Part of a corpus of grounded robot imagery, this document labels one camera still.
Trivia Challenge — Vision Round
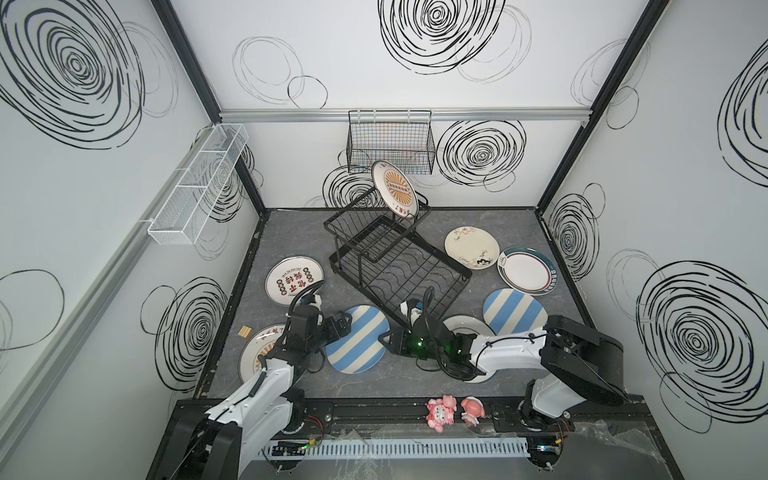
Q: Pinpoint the blue striped plate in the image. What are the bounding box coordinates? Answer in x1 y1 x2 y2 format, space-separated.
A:
483 288 548 335
325 305 389 375

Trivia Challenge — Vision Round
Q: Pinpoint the orange sunburst plate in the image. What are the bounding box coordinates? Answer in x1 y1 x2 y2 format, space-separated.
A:
371 161 419 219
238 324 285 383

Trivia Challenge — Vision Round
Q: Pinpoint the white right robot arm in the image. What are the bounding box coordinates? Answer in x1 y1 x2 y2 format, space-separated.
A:
378 288 629 431

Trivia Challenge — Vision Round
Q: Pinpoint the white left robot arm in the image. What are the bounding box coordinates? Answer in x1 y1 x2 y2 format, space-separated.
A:
148 280 351 479

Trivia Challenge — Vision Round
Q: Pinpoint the white green emblem plate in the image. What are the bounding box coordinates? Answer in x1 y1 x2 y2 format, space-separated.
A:
442 315 495 384

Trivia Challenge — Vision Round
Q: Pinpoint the pink plush doll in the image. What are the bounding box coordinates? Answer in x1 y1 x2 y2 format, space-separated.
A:
426 395 457 433

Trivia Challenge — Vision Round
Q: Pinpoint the orange sunburst plate on table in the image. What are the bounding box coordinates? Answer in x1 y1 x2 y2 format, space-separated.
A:
238 324 285 383

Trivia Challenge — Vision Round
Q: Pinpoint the small wooden block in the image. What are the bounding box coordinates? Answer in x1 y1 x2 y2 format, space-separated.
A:
237 326 253 339

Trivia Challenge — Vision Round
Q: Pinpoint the pink round figurine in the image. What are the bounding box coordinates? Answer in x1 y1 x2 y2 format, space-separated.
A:
460 396 486 427

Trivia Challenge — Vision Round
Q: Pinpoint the cream floral plate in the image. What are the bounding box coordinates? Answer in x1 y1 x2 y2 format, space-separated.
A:
444 226 501 270

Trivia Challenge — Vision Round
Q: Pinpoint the green red rimmed plate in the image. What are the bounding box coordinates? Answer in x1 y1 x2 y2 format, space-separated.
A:
497 248 558 296

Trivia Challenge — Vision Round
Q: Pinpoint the black wire dish rack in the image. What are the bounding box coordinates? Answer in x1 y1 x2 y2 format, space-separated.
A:
323 187 472 328

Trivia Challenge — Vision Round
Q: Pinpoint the white slotted cable duct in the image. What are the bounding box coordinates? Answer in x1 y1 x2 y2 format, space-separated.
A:
263 437 530 461

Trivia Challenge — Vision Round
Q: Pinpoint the white mesh wall shelf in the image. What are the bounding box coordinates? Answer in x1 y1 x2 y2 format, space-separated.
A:
148 123 249 246

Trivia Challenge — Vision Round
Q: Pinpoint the black wire wall basket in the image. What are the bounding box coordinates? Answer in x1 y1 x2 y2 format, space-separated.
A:
345 109 437 175

